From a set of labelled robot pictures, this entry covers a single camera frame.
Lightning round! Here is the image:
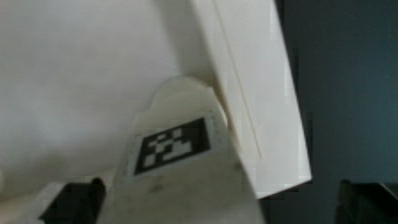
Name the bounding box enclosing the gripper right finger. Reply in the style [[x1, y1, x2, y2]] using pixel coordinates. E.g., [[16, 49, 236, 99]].
[[336, 180, 398, 224]]

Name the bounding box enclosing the white U-shaped obstacle fence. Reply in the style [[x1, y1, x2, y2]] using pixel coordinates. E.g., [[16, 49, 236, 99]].
[[192, 0, 313, 197]]

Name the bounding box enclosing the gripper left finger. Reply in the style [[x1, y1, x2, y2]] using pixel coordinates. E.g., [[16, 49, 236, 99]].
[[39, 178, 107, 224]]

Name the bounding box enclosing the white square tabletop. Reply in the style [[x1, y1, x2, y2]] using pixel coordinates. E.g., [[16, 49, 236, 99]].
[[0, 0, 238, 224]]

